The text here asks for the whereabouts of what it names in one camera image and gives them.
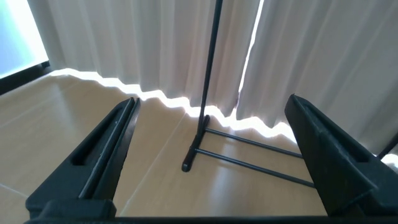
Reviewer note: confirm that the black clothes rack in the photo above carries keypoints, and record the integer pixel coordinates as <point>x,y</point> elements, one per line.
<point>210,62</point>

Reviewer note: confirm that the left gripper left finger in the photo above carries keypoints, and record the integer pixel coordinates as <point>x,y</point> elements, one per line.
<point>62,186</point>

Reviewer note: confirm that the window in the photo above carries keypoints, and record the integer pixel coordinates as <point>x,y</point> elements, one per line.
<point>15,31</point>

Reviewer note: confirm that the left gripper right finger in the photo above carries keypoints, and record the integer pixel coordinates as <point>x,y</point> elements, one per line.
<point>357,186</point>

